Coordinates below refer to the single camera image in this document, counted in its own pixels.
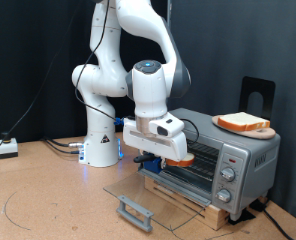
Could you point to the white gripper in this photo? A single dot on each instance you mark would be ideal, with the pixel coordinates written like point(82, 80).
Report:
point(168, 143)

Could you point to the white bread slice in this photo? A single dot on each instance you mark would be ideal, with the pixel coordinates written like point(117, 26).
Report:
point(184, 162)
point(241, 120)

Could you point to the silver oven timer knob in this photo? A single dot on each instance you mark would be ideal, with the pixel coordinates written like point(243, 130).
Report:
point(224, 195)

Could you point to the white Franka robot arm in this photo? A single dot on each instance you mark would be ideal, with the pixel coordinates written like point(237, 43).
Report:
point(98, 133)

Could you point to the silver oven temperature knob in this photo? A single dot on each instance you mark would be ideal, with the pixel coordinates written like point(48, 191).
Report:
point(228, 174)

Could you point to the silver toaster oven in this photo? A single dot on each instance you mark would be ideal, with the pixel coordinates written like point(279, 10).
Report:
point(254, 173)

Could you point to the wooden crate base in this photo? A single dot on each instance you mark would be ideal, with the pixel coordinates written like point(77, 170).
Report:
point(218, 220)

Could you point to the small round wooden board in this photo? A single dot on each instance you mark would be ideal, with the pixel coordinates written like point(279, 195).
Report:
point(261, 134)

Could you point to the black metal bookend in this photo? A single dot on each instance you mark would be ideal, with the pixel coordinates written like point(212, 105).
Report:
point(258, 85)

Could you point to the vertical metal pole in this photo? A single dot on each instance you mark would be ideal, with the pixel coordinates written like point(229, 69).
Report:
point(169, 10)

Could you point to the emergency stop button box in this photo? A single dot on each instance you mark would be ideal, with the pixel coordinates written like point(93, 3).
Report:
point(7, 148)

